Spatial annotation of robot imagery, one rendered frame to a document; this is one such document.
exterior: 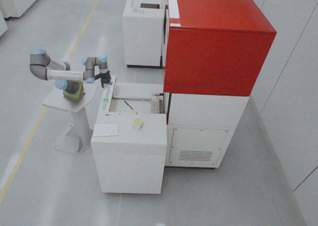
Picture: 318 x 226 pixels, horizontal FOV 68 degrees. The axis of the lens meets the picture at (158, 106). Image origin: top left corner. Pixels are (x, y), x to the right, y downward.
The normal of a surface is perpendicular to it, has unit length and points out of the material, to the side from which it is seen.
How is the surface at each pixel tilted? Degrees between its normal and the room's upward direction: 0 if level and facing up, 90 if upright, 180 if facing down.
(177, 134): 90
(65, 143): 0
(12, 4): 90
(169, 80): 90
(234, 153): 0
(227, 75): 90
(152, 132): 0
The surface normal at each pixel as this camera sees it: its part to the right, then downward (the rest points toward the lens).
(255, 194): 0.06, -0.72
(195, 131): 0.00, 0.70
